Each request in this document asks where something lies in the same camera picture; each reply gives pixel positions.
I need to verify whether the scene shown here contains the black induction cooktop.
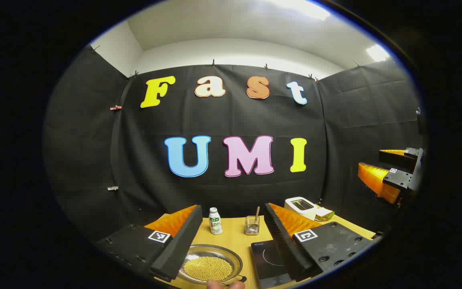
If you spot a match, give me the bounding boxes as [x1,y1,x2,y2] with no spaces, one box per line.
[250,240,296,289]

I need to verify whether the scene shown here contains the sandwich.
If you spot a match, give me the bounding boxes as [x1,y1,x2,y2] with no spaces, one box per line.
[314,207,335,221]

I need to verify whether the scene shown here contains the white drink bottle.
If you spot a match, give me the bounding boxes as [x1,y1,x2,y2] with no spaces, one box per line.
[209,207,223,235]

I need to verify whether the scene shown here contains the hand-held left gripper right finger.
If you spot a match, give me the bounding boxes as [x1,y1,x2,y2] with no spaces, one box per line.
[264,203,376,282]

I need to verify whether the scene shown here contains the stainless steel pot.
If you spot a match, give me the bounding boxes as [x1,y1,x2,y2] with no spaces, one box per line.
[178,244,247,286]

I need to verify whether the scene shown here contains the heap of soybeans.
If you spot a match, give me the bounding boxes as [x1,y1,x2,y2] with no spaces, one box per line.
[183,256,234,281]

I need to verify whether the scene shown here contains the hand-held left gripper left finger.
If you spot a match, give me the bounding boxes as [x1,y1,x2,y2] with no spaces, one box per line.
[95,205,203,282]

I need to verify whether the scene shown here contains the ceiling light panel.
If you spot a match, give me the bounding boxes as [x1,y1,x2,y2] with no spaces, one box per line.
[366,44,391,62]

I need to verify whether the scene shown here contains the white toaster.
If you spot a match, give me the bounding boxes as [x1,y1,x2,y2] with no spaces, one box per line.
[284,197,320,220]

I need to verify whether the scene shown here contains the black backdrop cloth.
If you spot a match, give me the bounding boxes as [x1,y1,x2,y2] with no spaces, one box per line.
[43,44,426,257]

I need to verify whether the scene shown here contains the wire utensil holder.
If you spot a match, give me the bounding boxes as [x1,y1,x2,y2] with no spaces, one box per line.
[245,216,260,236]

